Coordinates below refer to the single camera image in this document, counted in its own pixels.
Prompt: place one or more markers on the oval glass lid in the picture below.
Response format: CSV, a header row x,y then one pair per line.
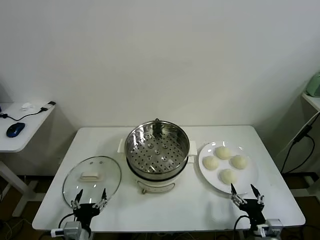
x,y
105,172

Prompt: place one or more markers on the white crumpled tissue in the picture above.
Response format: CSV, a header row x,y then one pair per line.
x,y
27,106

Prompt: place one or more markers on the white steamed baozi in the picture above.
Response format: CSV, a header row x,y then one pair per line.
x,y
223,153
228,177
239,162
210,163

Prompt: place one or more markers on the white shelf board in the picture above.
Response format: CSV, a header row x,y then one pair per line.
x,y
312,100

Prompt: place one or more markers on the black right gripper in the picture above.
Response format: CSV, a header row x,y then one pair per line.
x,y
252,208

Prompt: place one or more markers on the white round plate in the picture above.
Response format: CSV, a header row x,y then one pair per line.
x,y
212,180

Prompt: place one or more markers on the mint green appliance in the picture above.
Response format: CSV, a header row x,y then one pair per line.
x,y
314,85

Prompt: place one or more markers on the white side desk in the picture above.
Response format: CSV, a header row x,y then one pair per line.
x,y
27,135

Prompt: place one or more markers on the blue computer mouse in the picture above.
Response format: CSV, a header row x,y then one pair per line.
x,y
15,129

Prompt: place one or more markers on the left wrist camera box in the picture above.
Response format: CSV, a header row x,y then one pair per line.
x,y
72,228

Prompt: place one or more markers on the stainless steel steamer basket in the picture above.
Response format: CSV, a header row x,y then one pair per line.
x,y
175,140

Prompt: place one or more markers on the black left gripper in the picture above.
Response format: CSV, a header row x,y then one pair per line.
x,y
86,212

